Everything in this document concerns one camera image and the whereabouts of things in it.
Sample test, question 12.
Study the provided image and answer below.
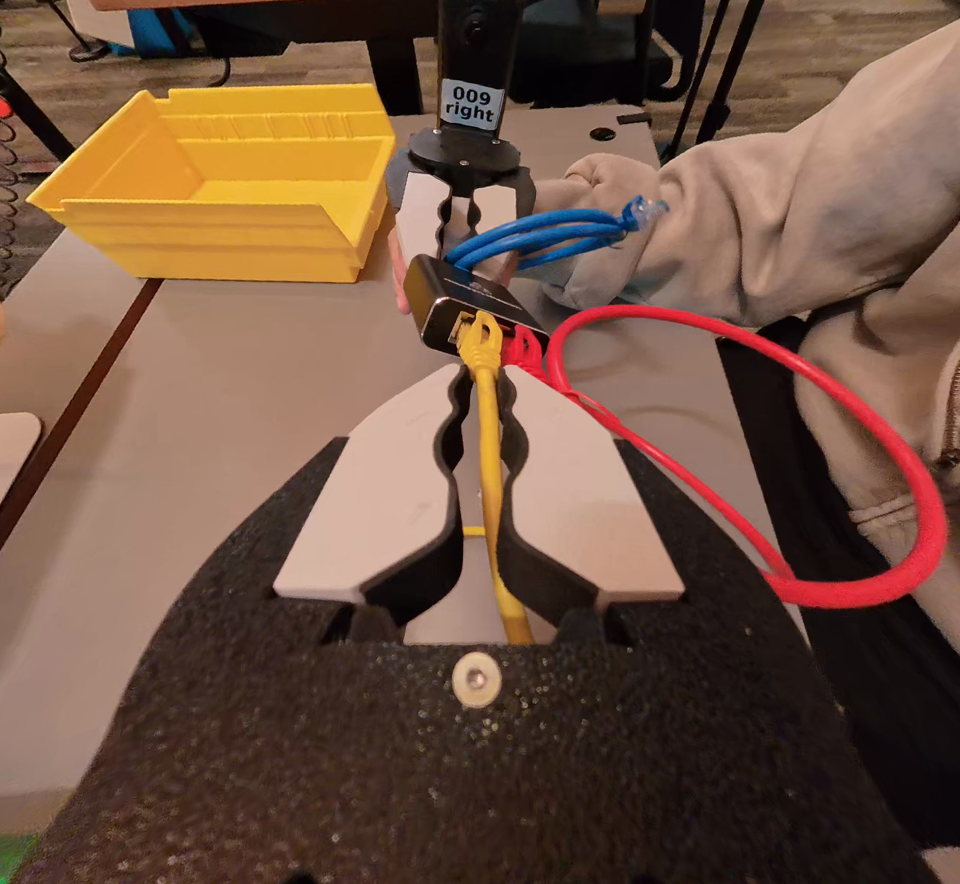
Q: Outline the person's right hand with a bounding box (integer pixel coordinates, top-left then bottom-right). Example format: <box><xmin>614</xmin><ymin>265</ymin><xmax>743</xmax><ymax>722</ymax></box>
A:
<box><xmin>386</xmin><ymin>230</ymin><xmax>412</xmax><ymax>317</ymax></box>

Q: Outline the black tripod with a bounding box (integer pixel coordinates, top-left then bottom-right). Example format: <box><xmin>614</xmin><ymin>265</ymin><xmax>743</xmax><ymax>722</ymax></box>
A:
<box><xmin>660</xmin><ymin>0</ymin><xmax>798</xmax><ymax>159</ymax></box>

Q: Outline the person's right forearm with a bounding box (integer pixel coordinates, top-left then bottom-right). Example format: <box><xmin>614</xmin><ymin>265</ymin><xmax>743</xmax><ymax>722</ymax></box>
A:
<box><xmin>534</xmin><ymin>20</ymin><xmax>960</xmax><ymax>330</ymax></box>

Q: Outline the blue ethernet cable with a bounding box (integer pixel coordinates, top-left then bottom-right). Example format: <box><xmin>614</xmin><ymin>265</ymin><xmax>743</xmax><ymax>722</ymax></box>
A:
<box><xmin>442</xmin><ymin>194</ymin><xmax>670</xmax><ymax>274</ymax></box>

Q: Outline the red ethernet cable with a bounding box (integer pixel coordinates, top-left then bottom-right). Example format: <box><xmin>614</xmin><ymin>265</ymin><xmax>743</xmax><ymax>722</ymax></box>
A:
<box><xmin>504</xmin><ymin>304</ymin><xmax>951</xmax><ymax>611</ymax></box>

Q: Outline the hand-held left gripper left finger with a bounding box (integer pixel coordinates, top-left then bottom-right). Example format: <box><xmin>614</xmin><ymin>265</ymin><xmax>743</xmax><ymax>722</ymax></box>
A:
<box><xmin>271</xmin><ymin>364</ymin><xmax>466</xmax><ymax>626</ymax></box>

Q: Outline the yellow cable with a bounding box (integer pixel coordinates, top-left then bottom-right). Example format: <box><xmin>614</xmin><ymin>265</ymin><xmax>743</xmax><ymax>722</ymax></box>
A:
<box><xmin>456</xmin><ymin>310</ymin><xmax>537</xmax><ymax>647</ymax></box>

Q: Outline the blue floor bin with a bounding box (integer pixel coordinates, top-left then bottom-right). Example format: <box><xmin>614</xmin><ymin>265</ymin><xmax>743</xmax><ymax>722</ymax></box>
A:
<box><xmin>126</xmin><ymin>7</ymin><xmax>193</xmax><ymax>60</ymax></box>

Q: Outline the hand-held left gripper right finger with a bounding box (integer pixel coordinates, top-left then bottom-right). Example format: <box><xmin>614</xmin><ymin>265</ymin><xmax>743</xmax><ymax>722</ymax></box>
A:
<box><xmin>496</xmin><ymin>364</ymin><xmax>687</xmax><ymax>629</ymax></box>

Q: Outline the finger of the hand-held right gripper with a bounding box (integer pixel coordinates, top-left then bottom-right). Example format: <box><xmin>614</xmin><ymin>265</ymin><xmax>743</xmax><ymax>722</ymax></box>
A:
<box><xmin>466</xmin><ymin>183</ymin><xmax>522</xmax><ymax>284</ymax></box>
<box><xmin>395</xmin><ymin>172</ymin><xmax>453</xmax><ymax>264</ymax></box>

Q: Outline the yellow plastic bin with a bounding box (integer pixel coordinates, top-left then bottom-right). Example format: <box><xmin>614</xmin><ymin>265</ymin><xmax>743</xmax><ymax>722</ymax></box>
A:
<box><xmin>26</xmin><ymin>83</ymin><xmax>399</xmax><ymax>285</ymax></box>

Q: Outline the black ethernet splitter box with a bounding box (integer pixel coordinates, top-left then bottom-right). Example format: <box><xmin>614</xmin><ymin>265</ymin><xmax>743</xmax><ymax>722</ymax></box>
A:
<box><xmin>402</xmin><ymin>254</ymin><xmax>551</xmax><ymax>358</ymax></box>

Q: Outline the black office chair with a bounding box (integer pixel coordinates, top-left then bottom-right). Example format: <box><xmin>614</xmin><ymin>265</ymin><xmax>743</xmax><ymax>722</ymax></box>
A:
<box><xmin>517</xmin><ymin>0</ymin><xmax>729</xmax><ymax>109</ymax></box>

